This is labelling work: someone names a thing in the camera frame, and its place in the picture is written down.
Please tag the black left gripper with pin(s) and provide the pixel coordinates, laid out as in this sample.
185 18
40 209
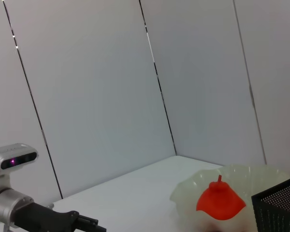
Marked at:
46 220

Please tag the red-orange fruit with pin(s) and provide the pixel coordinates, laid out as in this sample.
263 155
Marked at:
220 203

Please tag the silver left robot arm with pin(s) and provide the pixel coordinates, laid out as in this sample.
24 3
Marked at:
9 205

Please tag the translucent green glass fruit plate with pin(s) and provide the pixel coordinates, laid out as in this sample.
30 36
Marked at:
256 178

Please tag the black mesh pen holder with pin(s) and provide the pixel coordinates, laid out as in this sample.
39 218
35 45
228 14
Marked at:
275 210

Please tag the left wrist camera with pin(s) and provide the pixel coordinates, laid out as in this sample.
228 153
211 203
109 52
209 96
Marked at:
14 157

